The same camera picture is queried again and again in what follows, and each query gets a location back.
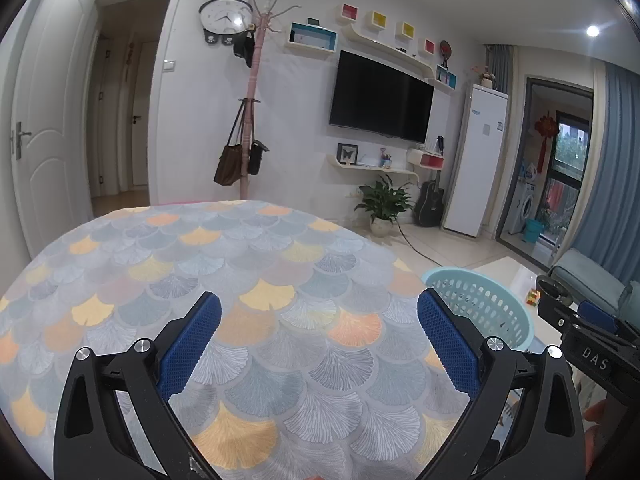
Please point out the white refrigerator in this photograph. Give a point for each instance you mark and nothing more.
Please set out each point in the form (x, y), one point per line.
(475, 160)

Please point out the blue and white wall shelf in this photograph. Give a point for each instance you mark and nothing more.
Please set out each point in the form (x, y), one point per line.
(311, 37)

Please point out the blue curtain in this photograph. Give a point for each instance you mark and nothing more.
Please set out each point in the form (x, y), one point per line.
(607, 160)

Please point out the dark framed window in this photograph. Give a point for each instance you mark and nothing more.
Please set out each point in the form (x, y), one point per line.
(570, 150)

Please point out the white light switch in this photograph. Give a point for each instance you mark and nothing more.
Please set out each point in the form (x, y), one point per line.
(170, 65)

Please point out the light blue plastic basket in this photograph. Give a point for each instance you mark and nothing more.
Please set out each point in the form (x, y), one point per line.
(480, 300)

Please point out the red round fan ornament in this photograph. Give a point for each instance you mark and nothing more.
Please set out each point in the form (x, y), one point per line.
(445, 49)

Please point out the blue bucket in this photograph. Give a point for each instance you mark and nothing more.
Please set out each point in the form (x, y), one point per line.
(532, 231)

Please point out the colourful puzzle cube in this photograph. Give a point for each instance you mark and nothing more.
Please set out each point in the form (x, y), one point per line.
(533, 298)

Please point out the black handbag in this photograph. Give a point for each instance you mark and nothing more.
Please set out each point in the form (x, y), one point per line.
(256, 157)

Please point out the small colourful ornament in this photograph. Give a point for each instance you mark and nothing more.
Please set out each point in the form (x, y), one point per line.
(386, 159)

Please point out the scale patterned tablecloth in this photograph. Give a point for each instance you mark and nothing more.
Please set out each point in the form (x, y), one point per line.
(275, 270)

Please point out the red wall cube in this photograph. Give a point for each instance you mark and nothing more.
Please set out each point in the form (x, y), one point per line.
(350, 12)
(429, 46)

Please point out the green potted plant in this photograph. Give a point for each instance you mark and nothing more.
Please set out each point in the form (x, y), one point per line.
(382, 202)

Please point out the black flat television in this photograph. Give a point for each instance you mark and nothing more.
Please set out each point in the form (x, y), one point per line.
(380, 95)

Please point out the white washing machine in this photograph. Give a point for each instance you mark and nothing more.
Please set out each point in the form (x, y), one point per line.
(522, 207)

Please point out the white curved wall shelf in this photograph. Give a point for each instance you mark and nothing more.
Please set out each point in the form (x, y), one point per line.
(372, 169)

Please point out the potted flowers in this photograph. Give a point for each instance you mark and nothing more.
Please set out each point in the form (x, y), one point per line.
(486, 77)

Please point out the red and white wall box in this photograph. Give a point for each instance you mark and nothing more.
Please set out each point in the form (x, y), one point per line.
(427, 161)

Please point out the black guitar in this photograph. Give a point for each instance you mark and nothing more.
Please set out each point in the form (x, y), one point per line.
(430, 205)

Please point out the white coffee table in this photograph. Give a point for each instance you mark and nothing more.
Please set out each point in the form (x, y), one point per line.
(507, 272)

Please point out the blue-grey sofa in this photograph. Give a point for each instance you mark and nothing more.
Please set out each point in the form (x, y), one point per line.
(585, 272)

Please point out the framed butterfly picture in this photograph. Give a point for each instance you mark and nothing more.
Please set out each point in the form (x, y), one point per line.
(347, 154)

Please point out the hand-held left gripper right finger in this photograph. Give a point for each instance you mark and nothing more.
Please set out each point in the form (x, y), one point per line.
(446, 345)

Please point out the yellow wall cube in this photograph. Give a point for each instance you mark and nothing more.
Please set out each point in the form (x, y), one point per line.
(406, 30)
(379, 20)

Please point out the person's right forearm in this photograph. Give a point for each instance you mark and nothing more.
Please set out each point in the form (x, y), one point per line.
(596, 425)

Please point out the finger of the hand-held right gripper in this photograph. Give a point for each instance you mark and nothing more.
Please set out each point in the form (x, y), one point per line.
(597, 317)
(557, 315)

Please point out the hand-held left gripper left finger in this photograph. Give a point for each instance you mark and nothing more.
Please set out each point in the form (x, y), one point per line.
(192, 345)

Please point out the white panda wall clock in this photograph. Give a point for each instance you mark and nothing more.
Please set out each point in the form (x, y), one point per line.
(225, 15)

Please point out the blue wall cube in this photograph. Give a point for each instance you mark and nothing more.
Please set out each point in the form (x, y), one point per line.
(446, 76)

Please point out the brown handbag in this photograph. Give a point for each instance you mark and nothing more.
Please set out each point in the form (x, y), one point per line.
(229, 165)

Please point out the round ceiling light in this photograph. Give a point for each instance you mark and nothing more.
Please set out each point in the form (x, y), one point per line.
(592, 30)

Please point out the red knot decoration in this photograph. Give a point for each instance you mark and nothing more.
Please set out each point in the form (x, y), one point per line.
(546, 127)

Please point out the pink coat rack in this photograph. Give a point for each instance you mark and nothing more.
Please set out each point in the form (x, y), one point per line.
(252, 85)

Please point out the small black device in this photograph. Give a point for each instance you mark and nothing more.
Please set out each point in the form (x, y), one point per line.
(440, 145)

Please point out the black hanging pouch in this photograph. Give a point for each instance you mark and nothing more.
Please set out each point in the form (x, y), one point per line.
(244, 50)

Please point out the white panel door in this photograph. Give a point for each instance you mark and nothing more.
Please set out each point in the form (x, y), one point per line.
(52, 110)

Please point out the long white curved shelf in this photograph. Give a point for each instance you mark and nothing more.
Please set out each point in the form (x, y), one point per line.
(395, 50)

